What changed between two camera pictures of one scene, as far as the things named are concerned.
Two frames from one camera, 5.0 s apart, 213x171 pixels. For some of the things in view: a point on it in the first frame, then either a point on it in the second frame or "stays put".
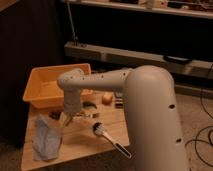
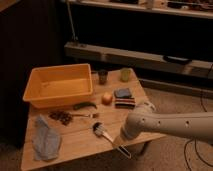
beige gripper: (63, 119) -> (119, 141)
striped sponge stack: (119, 99) stays put
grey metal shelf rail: (125, 58) stays put
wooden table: (53, 136) stays put
